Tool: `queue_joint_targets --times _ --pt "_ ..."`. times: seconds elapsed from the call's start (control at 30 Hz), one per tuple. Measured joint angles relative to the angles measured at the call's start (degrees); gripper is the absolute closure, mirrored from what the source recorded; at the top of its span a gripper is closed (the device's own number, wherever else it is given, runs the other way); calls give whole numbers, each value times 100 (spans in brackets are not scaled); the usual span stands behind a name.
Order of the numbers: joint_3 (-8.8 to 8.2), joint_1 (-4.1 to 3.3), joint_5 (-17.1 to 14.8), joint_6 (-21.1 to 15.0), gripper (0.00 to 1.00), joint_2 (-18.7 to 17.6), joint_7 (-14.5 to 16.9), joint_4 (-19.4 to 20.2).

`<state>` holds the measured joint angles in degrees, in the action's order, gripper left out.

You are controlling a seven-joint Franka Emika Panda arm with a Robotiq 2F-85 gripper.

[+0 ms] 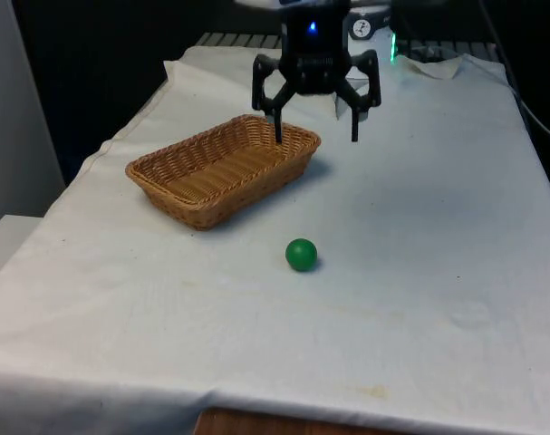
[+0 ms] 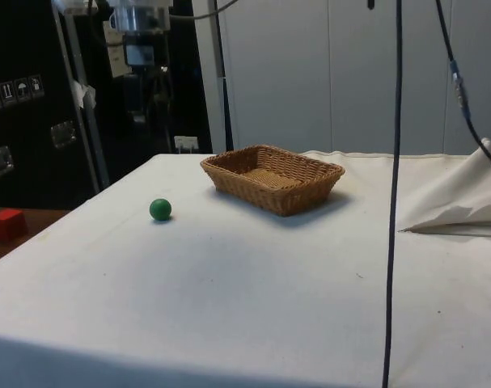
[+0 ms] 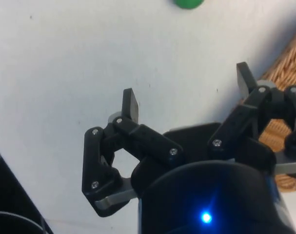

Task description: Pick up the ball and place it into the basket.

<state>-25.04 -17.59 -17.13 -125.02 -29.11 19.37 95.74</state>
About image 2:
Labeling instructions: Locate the grey cable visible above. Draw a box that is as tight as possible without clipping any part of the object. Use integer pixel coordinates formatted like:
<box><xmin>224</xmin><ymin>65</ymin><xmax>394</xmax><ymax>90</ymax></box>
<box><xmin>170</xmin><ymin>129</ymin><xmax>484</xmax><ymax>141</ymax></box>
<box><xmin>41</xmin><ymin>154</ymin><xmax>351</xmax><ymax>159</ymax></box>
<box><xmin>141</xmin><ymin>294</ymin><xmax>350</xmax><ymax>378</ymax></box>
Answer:
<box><xmin>168</xmin><ymin>0</ymin><xmax>240</xmax><ymax>22</ymax></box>

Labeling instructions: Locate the black cable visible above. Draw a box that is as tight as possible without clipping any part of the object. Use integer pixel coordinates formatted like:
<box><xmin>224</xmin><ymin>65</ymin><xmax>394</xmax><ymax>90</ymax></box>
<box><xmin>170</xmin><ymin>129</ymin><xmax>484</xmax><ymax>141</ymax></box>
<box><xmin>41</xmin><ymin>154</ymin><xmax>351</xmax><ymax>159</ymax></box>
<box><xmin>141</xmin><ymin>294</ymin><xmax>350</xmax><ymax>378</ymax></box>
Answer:
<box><xmin>212</xmin><ymin>0</ymin><xmax>235</xmax><ymax>151</ymax></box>
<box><xmin>381</xmin><ymin>0</ymin><xmax>404</xmax><ymax>388</ymax></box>
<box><xmin>434</xmin><ymin>0</ymin><xmax>491</xmax><ymax>173</ymax></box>

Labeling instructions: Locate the wicker basket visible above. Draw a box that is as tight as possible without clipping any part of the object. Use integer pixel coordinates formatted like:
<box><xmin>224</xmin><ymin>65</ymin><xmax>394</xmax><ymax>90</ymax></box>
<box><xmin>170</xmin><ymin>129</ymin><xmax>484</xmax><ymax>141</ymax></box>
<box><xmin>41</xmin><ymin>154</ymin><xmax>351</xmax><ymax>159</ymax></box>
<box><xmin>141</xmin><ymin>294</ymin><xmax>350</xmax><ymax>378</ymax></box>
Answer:
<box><xmin>199</xmin><ymin>144</ymin><xmax>346</xmax><ymax>217</ymax></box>

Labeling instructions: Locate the pale locker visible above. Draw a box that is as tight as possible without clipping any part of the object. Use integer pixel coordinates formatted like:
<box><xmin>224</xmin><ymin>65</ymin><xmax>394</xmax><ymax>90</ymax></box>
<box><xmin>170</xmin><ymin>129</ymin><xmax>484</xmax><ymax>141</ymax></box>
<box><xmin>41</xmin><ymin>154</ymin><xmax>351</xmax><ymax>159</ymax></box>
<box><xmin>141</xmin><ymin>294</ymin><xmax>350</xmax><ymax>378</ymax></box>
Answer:
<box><xmin>328</xmin><ymin>0</ymin><xmax>449</xmax><ymax>155</ymax></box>
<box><xmin>446</xmin><ymin>0</ymin><xmax>491</xmax><ymax>157</ymax></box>
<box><xmin>194</xmin><ymin>0</ymin><xmax>330</xmax><ymax>155</ymax></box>

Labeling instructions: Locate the green ball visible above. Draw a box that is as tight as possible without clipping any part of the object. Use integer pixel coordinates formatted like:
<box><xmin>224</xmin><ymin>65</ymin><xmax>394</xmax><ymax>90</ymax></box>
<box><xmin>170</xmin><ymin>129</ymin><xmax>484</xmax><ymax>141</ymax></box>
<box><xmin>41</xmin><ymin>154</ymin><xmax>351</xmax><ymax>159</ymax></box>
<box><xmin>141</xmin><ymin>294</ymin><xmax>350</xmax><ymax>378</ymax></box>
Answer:
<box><xmin>149</xmin><ymin>197</ymin><xmax>173</xmax><ymax>222</ymax></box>

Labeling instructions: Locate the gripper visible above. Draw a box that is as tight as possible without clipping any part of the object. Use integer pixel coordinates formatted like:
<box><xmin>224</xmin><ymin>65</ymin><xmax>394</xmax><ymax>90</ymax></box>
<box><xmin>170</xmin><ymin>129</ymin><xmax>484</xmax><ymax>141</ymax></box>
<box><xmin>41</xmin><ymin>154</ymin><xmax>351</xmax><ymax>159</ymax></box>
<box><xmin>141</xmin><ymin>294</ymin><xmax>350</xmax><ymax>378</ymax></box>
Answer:
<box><xmin>125</xmin><ymin>65</ymin><xmax>167</xmax><ymax>89</ymax></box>

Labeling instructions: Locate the red cube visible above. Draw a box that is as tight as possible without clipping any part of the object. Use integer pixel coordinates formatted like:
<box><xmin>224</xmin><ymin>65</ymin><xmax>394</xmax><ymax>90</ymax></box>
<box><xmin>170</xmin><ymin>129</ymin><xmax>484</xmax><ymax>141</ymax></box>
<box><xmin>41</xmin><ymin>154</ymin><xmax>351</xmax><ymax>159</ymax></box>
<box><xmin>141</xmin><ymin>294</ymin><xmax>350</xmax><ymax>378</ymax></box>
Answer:
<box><xmin>0</xmin><ymin>209</ymin><xmax>29</xmax><ymax>244</ymax></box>

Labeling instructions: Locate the black cabinet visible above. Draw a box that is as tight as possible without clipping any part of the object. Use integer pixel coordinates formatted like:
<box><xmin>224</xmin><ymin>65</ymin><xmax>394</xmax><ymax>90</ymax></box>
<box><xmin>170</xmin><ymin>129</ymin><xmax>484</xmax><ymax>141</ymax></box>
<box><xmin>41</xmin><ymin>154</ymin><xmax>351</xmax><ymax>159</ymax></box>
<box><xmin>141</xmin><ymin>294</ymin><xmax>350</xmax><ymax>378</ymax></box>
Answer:
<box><xmin>0</xmin><ymin>0</ymin><xmax>214</xmax><ymax>210</ymax></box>

